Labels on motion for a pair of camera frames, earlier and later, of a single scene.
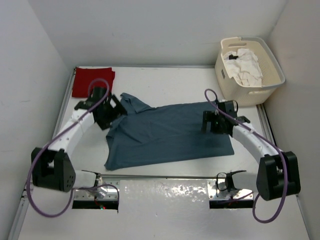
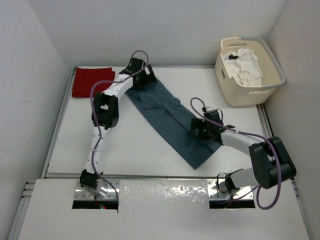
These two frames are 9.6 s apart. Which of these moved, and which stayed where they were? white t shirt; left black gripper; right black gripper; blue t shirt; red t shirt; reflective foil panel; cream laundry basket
Moved: right black gripper; left black gripper; blue t shirt
Stayed: cream laundry basket; reflective foil panel; white t shirt; red t shirt
